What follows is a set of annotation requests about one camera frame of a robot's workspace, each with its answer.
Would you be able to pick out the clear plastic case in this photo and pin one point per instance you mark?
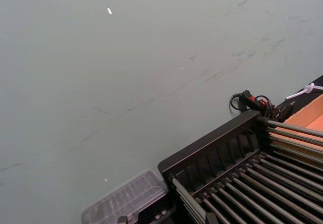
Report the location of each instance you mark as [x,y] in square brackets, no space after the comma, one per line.
[131,198]

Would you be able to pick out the shallow brown cardboard tray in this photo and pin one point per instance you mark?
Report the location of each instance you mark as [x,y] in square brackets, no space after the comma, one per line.
[309,116]

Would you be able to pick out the black rack with steel bars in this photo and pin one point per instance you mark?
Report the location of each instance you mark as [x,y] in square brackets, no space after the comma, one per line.
[227,143]

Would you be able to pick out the small white plastic piece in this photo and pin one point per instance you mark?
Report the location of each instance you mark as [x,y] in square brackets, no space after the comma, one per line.
[310,87]

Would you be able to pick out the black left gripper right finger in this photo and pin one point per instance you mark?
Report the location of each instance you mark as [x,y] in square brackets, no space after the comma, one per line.
[211,219]

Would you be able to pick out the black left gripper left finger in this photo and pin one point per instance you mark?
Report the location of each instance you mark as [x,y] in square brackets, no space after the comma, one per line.
[123,220]

